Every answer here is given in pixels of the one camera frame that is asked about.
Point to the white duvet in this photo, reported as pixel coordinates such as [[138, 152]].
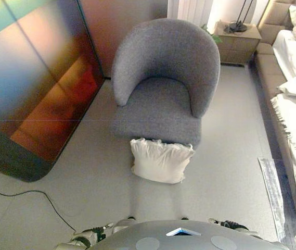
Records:
[[290, 54]]

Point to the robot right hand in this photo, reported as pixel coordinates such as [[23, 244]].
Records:
[[228, 224]]

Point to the gray upholstered tub armchair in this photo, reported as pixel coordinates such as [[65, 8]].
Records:
[[163, 52]]

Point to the white fringed cushion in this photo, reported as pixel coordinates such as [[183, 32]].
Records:
[[160, 161]]

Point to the green leafy plant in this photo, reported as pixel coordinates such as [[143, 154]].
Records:
[[216, 38]]

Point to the beige wooden nightstand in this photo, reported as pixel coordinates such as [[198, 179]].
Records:
[[236, 47]]

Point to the robot left leg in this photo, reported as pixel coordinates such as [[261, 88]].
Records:
[[123, 225]]

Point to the gray robot torso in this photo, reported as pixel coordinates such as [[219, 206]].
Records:
[[163, 239]]

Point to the gray blue rug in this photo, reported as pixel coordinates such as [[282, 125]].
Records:
[[272, 187]]

